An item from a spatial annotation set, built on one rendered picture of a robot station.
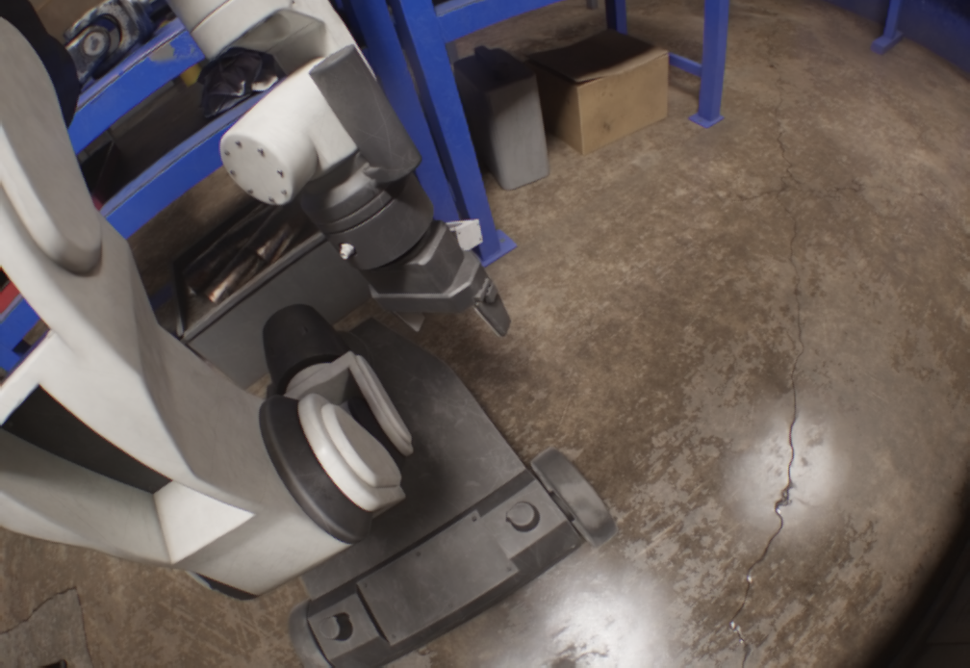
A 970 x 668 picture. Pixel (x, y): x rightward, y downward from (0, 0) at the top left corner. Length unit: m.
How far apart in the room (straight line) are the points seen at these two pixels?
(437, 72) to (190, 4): 0.68
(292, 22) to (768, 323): 1.10
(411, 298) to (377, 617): 0.55
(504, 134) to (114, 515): 1.24
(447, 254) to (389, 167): 0.11
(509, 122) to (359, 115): 1.04
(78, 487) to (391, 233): 0.28
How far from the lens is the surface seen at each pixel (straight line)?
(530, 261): 1.22
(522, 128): 1.34
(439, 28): 0.91
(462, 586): 0.75
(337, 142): 0.32
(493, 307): 0.41
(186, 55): 0.80
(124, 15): 1.07
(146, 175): 0.90
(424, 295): 0.39
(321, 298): 1.22
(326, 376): 0.77
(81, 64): 1.04
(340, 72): 0.29
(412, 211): 0.35
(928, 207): 1.86
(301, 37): 0.36
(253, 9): 0.31
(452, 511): 0.79
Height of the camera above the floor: 0.91
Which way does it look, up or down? 52 degrees down
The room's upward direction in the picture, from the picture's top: 19 degrees counter-clockwise
